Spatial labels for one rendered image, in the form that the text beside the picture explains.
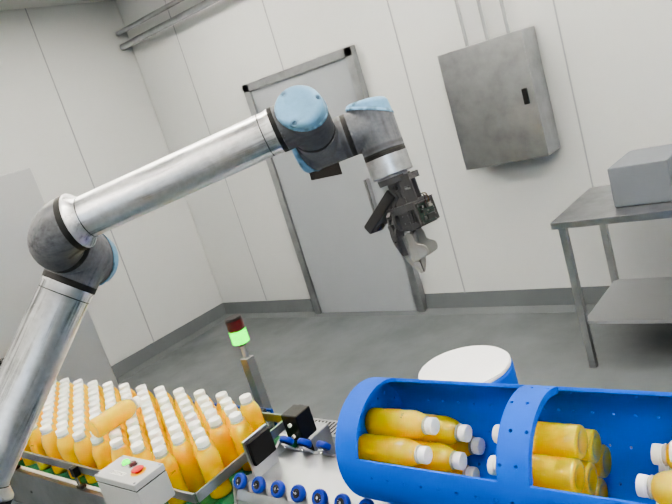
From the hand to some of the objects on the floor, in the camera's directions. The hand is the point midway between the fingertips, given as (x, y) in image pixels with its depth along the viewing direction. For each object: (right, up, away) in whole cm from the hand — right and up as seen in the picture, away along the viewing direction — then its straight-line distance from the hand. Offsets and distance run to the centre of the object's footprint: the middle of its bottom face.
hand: (418, 267), depth 141 cm
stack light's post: (-19, -138, +123) cm, 186 cm away
